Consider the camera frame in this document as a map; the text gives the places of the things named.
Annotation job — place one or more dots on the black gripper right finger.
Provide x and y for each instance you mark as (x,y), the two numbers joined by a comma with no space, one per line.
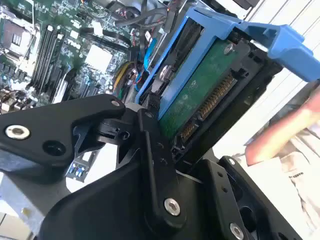
(250,200)

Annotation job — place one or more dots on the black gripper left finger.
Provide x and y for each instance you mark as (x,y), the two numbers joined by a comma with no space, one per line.
(45,125)

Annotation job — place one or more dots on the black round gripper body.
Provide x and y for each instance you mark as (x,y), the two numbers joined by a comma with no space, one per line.
(107,207)

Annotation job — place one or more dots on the hard disk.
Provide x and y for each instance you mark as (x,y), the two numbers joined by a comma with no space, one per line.
(200,95)

